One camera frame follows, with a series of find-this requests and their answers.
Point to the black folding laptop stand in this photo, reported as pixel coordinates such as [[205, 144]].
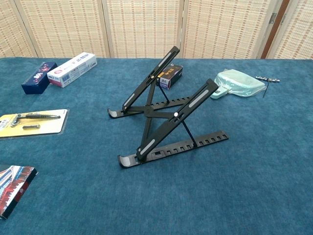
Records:
[[149, 110]]

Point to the small black gold box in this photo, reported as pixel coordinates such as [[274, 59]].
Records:
[[172, 74]]

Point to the mint green bagged dustpan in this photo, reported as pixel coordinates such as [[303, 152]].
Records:
[[237, 84]]

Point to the bamboo folding screen panel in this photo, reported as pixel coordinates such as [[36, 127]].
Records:
[[225, 29], [144, 27], [12, 31], [298, 36], [66, 29]]

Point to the white toothpaste box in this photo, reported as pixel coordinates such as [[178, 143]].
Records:
[[73, 69]]

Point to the yellow razor blister pack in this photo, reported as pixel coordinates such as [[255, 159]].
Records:
[[49, 124]]

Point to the black zip tie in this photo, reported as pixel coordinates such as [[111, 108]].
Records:
[[266, 89]]

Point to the metal drill bit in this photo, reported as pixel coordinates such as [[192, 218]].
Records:
[[267, 78]]

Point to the navy blue patterned box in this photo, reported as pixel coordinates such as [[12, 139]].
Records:
[[39, 78]]

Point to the grey metal hinge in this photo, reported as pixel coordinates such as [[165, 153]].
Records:
[[283, 19], [272, 18]]

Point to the red blue illustrated book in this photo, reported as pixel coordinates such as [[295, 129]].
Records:
[[14, 188]]

